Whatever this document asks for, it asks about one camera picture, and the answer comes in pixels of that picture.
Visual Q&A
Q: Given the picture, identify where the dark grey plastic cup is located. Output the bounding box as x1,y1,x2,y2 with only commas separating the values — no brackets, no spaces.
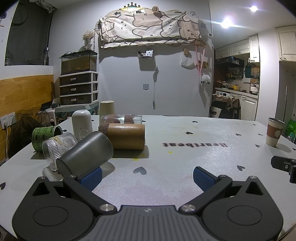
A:
56,131,113,178

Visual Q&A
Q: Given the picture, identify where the brown sleeve coffee cup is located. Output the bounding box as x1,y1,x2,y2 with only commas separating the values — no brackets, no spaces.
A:
266,118,285,147

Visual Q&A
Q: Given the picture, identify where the clear ribbed glass cup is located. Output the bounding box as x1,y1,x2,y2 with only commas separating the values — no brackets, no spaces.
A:
42,133,78,171

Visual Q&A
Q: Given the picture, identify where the white matte cup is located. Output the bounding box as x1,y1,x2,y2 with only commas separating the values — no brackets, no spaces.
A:
72,109,93,141

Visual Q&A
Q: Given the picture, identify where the brown kraft paper cup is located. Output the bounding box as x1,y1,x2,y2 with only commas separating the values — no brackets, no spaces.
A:
98,123,145,150

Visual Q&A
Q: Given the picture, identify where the beige paper cup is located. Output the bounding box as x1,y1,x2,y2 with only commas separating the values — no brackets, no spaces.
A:
99,100,115,122

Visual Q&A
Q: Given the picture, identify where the green plastic bag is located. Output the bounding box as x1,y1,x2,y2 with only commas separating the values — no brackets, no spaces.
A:
285,119,296,137

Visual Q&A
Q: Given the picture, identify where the white kitchen counter cabinet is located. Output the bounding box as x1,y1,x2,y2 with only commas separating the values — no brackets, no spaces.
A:
215,87,258,121

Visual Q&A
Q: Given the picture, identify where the clear glass with brown band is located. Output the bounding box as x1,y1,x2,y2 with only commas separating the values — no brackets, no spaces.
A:
99,114,142,124

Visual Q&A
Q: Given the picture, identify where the chair with draped cloth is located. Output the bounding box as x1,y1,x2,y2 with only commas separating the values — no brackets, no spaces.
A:
209,94,241,120

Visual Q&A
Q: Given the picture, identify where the white drawer cabinet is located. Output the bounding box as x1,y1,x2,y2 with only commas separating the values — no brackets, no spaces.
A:
59,71,99,105

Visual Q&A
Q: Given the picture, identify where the white plush toy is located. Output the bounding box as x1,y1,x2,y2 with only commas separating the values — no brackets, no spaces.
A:
201,74,211,84

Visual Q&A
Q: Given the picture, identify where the glass fish tank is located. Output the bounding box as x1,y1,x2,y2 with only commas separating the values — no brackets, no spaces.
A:
61,50,97,75

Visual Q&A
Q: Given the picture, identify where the white hanging bag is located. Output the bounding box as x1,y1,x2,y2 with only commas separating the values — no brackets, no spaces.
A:
180,54,196,70

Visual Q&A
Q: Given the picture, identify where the dried flower vase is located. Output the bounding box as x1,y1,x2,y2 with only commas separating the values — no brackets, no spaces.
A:
82,30,95,50

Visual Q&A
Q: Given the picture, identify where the dark window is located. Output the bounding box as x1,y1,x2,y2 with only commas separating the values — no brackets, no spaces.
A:
4,1,56,66

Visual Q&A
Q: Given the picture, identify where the white wall power outlet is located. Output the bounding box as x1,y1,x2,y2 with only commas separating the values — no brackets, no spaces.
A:
0,112,16,130

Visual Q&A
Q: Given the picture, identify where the wall socket plate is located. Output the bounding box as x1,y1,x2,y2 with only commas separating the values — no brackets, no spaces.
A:
143,84,149,90

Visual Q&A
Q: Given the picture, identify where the patterned cloth on wall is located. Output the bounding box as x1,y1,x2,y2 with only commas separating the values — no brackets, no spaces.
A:
95,6,202,49

